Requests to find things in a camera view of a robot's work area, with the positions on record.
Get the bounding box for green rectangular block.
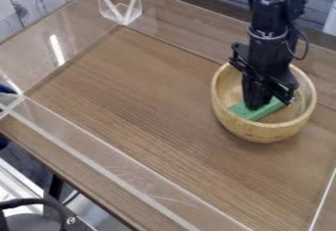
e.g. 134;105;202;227
228;92;298;122

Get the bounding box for blue object at left edge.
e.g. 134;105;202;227
0;83;19;150

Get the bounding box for black cable bottom left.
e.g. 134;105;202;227
0;199;67;231

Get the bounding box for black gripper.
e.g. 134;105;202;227
228;27;300;111

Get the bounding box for clear acrylic enclosure wall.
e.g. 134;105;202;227
0;0;336;231

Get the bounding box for black table leg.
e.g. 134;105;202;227
48;175;64;200

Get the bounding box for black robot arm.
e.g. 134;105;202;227
230;0;310;110

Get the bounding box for brown wooden bowl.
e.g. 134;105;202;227
211;63;316;144

